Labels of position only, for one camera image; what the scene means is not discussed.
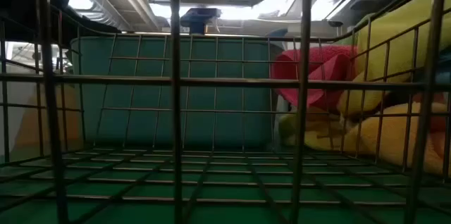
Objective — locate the green table mat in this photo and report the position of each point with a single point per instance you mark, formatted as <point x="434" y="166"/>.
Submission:
<point x="148" y="211"/>

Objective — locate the teal plastic bin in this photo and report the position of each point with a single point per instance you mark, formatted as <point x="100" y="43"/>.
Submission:
<point x="229" y="129"/>

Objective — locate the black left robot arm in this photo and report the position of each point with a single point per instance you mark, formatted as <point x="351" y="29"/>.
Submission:
<point x="28" y="5"/>

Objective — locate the pink microfiber towel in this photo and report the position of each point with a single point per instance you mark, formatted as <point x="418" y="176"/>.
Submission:
<point x="317" y="72"/>

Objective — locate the clear plastic bin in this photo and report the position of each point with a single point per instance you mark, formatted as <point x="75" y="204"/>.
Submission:
<point x="17" y="111"/>

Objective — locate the green microfiber towel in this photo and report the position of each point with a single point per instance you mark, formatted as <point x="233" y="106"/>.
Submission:
<point x="398" y="34"/>
<point x="290" y="127"/>

